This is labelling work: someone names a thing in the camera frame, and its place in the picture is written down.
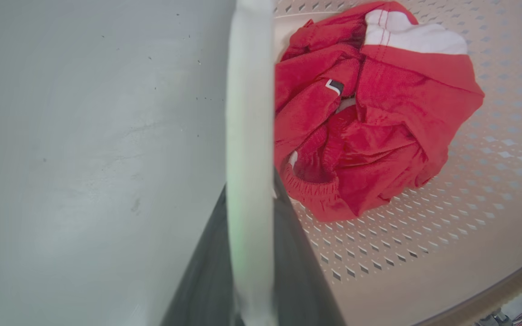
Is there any red and white garment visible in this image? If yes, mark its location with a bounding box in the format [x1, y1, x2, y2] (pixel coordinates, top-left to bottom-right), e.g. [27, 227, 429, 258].
[274, 1, 485, 223]

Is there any beige perforated laundry basket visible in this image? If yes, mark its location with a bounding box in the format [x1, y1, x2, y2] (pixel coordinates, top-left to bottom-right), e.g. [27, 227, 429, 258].
[225, 0, 522, 326]

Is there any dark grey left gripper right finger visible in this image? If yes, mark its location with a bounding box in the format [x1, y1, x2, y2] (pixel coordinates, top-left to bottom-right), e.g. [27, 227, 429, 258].
[273, 168, 347, 326]

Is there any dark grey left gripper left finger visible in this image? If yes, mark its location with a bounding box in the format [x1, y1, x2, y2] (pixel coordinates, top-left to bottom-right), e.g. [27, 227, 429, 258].
[160, 185, 245, 326]

